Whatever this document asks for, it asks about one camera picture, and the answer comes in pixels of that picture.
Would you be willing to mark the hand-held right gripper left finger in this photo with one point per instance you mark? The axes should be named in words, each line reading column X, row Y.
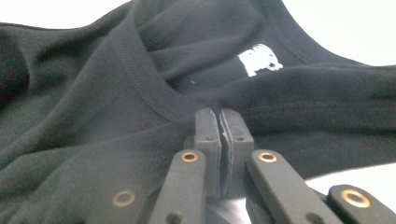
column 211, row 155

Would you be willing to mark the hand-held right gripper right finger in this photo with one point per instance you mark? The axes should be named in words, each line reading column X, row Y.
column 239, row 146

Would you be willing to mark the black sleeveless top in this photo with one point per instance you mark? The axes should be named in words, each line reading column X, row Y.
column 93, row 109

